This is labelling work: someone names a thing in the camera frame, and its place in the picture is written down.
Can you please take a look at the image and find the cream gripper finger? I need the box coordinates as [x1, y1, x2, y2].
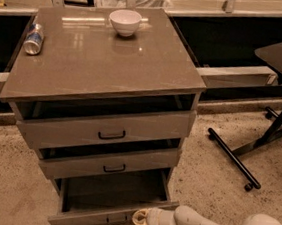
[132, 208, 149, 225]

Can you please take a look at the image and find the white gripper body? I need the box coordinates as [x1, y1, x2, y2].
[146, 208, 162, 225]

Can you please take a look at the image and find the grey bottom drawer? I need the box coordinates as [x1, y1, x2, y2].
[48, 168, 179, 225]

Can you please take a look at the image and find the grey drawer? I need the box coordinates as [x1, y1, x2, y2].
[17, 110, 196, 149]
[48, 168, 179, 225]
[39, 148, 181, 179]

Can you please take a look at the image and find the grey middle drawer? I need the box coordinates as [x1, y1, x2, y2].
[39, 148, 181, 179]

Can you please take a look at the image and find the grey drawer cabinet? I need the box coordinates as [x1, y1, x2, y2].
[0, 0, 215, 225]

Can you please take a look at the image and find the grey top drawer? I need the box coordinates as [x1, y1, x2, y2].
[17, 110, 196, 149]

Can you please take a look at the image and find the white ceramic bowl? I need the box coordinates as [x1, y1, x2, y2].
[109, 9, 142, 37]

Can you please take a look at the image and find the black rolling side table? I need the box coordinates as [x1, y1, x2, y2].
[208, 42, 282, 191]

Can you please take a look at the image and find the crushed soda can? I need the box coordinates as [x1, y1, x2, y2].
[23, 23, 44, 55]

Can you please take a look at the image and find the clear plastic bin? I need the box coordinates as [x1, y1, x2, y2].
[94, 0, 172, 9]

